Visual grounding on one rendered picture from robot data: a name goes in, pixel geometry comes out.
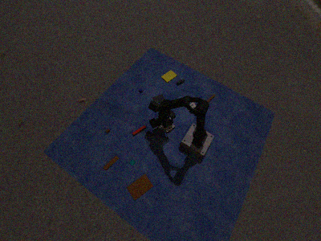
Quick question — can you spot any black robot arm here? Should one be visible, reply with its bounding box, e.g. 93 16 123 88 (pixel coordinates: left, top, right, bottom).
148 96 209 149

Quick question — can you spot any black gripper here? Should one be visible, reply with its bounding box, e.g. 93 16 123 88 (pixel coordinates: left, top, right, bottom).
149 110 176 128

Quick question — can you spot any yellow flat rectangular plate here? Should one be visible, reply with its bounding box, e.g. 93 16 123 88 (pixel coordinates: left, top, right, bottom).
161 70 177 83

